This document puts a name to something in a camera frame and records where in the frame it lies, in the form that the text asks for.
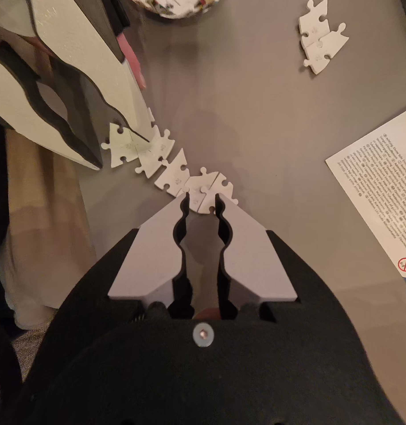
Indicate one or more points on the two-piece joined puzzle segment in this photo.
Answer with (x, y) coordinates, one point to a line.
(317, 36)

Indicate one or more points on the person's left hand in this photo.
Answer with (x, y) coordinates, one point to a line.
(131, 63)

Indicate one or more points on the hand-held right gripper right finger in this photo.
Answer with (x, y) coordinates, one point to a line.
(256, 262)

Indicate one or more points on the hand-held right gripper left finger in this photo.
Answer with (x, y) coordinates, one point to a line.
(149, 259)

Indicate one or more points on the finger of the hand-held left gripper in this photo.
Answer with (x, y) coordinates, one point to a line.
(90, 49)
(20, 106)

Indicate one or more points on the partly built white puzzle ball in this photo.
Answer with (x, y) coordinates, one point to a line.
(176, 8)

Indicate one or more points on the white printed instruction leaflet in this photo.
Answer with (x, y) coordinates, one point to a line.
(382, 186)

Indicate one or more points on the beige trousers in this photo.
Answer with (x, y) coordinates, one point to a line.
(40, 232)

